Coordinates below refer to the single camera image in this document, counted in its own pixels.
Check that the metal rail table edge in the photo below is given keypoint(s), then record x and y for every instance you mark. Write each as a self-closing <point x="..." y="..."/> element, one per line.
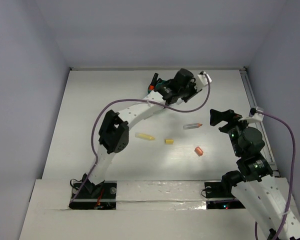
<point x="267" y="150"/>

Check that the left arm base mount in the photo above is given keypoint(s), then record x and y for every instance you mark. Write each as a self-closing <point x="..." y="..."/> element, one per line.
<point x="93" y="197"/>

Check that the teal round compartment organizer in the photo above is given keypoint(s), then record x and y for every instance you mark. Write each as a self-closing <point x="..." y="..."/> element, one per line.
<point x="159" y="83"/>

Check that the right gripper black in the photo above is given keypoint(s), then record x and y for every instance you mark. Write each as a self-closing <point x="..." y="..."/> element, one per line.
<point x="216" y="116"/>

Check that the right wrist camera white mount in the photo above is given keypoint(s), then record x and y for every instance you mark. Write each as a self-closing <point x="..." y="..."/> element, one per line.
<point x="255" y="116"/>

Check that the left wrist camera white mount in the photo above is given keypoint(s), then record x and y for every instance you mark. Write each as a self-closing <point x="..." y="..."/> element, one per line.
<point x="202" y="80"/>

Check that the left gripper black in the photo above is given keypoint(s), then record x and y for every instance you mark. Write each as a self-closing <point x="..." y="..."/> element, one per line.
<point x="161" y="87"/>

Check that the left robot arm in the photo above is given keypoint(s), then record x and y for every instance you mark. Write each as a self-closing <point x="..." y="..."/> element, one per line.
<point x="113" y="135"/>

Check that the orange highlighter piece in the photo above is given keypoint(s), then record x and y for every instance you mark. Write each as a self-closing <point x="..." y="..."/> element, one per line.
<point x="198" y="151"/>

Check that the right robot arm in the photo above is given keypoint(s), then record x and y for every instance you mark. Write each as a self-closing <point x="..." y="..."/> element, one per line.
<point x="254" y="183"/>

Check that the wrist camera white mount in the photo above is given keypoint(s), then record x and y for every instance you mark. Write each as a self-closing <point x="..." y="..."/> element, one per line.
<point x="202" y="80"/>
<point x="255" y="116"/>

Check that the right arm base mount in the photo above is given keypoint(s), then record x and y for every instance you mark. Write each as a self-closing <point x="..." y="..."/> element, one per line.
<point x="218" y="193"/>

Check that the black orange highlighter marker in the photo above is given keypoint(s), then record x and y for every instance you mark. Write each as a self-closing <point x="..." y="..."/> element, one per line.
<point x="153" y="82"/>

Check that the clear orange-tipped highlighter body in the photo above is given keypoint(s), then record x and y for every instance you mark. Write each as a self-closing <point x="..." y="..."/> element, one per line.
<point x="192" y="126"/>

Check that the yellow highlighter cap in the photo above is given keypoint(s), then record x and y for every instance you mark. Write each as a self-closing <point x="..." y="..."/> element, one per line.
<point x="169" y="141"/>

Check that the yellow highlighter body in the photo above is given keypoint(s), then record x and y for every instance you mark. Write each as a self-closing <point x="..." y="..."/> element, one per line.
<point x="144" y="136"/>

